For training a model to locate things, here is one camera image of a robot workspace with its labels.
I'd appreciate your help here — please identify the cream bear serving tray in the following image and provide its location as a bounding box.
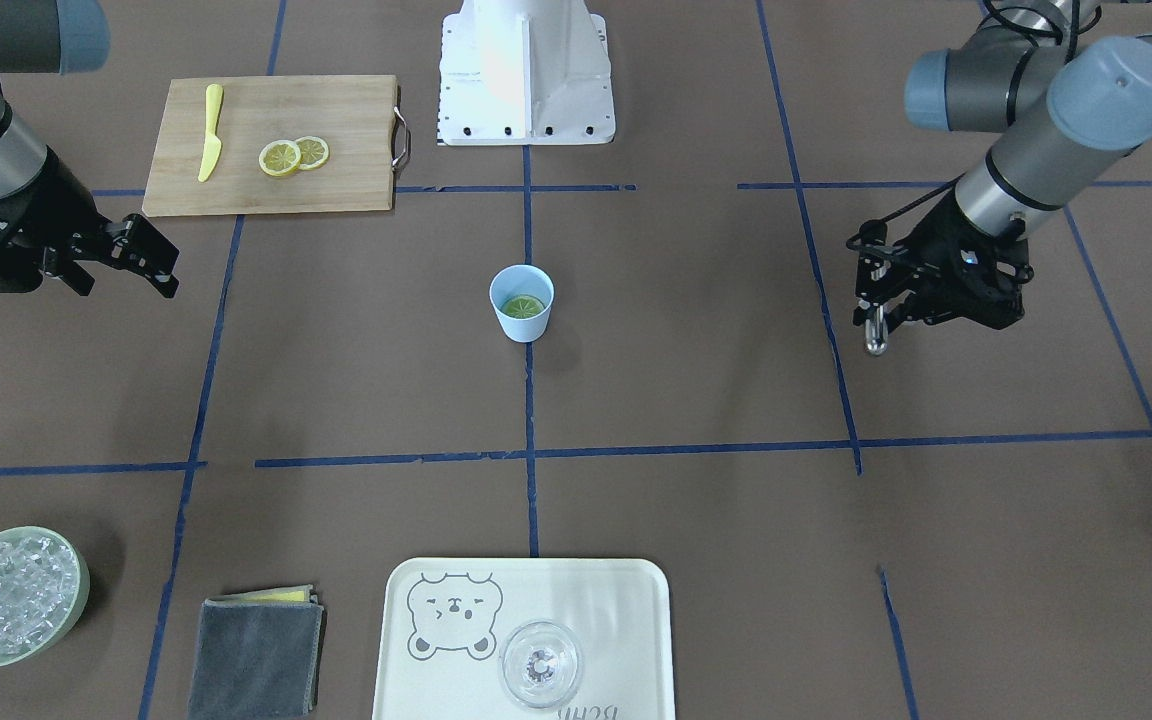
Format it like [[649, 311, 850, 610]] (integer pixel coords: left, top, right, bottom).
[[372, 558, 676, 719]]

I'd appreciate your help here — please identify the light blue paper cup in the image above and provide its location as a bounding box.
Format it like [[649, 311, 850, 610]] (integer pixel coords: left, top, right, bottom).
[[488, 264, 556, 343]]

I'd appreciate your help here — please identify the grey folded cloth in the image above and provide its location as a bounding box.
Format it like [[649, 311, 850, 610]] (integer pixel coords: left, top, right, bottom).
[[187, 584, 325, 719]]

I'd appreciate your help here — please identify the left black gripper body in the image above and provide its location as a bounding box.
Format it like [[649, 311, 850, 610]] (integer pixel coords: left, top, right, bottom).
[[846, 194, 1033, 331]]

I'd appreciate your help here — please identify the green bowl of ice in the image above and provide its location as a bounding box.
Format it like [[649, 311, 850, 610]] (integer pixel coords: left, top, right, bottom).
[[0, 526, 91, 667]]

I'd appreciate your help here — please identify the yellow plastic knife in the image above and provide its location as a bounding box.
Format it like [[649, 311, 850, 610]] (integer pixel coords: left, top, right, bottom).
[[197, 83, 223, 183]]

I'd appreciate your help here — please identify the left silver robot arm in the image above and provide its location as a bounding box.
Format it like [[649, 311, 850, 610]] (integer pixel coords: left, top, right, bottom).
[[846, 1, 1152, 354]]

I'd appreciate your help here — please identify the wooden cutting board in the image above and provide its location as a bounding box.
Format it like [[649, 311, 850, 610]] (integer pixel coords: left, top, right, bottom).
[[142, 76, 404, 217]]

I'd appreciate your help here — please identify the steel muddler black tip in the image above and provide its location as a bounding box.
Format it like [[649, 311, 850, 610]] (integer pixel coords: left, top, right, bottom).
[[861, 305, 890, 357]]

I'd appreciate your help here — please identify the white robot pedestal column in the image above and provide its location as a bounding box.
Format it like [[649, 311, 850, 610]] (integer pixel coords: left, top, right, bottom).
[[435, 1, 617, 147]]

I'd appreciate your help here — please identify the yellow lemon slice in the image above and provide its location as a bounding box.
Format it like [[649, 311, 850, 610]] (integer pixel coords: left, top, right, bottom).
[[294, 136, 329, 172], [499, 293, 547, 320], [259, 141, 300, 177]]

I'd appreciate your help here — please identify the clear wine glass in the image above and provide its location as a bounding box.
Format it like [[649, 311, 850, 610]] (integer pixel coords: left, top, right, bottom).
[[500, 620, 585, 711]]

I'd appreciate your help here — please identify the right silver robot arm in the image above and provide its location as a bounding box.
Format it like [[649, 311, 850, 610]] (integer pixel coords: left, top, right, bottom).
[[0, 1, 179, 300]]

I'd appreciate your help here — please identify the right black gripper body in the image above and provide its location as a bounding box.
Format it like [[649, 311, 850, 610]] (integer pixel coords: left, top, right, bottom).
[[0, 150, 109, 293]]

